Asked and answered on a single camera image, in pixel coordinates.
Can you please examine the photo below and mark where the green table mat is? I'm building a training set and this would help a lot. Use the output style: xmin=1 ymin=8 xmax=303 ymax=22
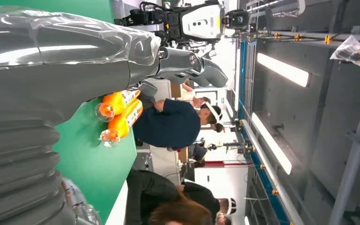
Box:
xmin=0 ymin=0 xmax=137 ymax=225

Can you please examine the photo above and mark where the white desk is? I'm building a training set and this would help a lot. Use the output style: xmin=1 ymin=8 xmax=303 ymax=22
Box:
xmin=105 ymin=180 xmax=129 ymax=225

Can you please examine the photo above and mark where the clear plastic bag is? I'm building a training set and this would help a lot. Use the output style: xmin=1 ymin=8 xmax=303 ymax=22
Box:
xmin=329 ymin=35 xmax=360 ymax=71

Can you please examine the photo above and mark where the person in black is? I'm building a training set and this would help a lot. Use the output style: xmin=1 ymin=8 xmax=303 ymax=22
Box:
xmin=125 ymin=169 xmax=221 ymax=225

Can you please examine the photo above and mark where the person with white headset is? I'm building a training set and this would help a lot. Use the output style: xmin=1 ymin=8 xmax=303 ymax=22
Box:
xmin=215 ymin=197 xmax=238 ymax=225

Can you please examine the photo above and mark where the blue metal beam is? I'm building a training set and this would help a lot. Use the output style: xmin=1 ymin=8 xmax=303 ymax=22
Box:
xmin=237 ymin=40 xmax=293 ymax=225

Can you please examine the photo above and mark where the orange juice bottle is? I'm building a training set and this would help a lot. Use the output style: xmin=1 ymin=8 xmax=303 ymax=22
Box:
xmin=94 ymin=90 xmax=142 ymax=122
xmin=99 ymin=99 xmax=143 ymax=148

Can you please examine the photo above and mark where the white ceiling light strip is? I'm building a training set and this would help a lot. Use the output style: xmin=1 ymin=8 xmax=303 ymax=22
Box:
xmin=251 ymin=112 xmax=293 ymax=175
xmin=256 ymin=52 xmax=311 ymax=89

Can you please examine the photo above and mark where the grey metal pipe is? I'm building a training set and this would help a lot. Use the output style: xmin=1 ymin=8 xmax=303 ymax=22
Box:
xmin=328 ymin=70 xmax=360 ymax=225

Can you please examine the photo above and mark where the person in dark blue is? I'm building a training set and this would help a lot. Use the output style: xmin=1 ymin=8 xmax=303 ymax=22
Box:
xmin=133 ymin=96 xmax=225 ymax=151

